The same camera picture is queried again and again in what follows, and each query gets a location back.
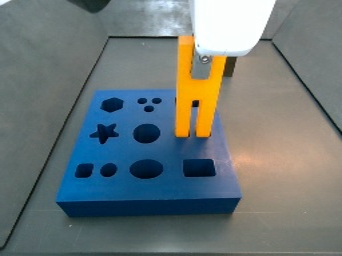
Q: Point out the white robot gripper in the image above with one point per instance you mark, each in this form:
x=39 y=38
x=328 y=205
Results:
x=227 y=28

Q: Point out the yellow double-square peg object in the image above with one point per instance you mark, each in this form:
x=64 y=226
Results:
x=195 y=89

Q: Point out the dark grey curved holder block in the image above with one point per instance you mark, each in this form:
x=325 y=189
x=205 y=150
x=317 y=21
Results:
x=230 y=66

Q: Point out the blue foam shape-sorting board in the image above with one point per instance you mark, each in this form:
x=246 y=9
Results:
x=131 y=168

